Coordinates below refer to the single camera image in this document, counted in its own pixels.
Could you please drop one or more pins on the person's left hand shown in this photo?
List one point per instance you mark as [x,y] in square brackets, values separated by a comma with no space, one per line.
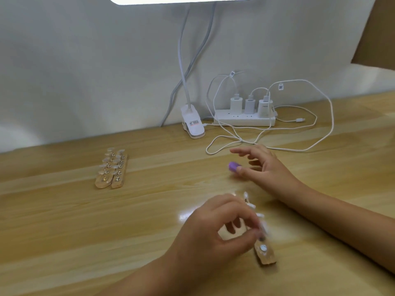
[197,237]

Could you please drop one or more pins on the person's right hand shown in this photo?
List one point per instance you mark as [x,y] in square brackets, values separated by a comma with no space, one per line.
[274,175]

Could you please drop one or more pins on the person's left thumb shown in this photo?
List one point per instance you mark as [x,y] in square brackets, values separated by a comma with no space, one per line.
[240,245]

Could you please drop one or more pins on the person's right thumb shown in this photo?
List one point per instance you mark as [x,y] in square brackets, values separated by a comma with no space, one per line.
[250,173]

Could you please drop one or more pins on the wooden nail tip holder strip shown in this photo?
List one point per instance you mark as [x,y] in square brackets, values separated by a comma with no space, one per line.
[266,254]
[103,181]
[118,182]

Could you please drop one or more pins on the person's right forearm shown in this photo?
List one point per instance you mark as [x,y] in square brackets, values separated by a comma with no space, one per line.
[345,221]

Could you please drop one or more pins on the person's left forearm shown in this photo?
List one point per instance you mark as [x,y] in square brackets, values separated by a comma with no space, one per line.
[148,280]

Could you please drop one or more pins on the small purple nail tip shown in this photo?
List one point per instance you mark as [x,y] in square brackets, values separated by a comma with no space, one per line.
[233,167]

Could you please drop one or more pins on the white power strip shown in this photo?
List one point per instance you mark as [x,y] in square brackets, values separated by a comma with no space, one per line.
[240,118]

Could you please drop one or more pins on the white USB charger plug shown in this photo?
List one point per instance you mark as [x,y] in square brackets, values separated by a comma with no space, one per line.
[251,106]
[236,104]
[265,107]

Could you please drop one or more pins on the white clip-on desk lamp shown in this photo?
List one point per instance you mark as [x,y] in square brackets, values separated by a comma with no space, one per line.
[193,121]

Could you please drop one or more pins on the brown cardboard sheet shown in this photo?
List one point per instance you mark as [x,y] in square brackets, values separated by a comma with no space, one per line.
[376,30]

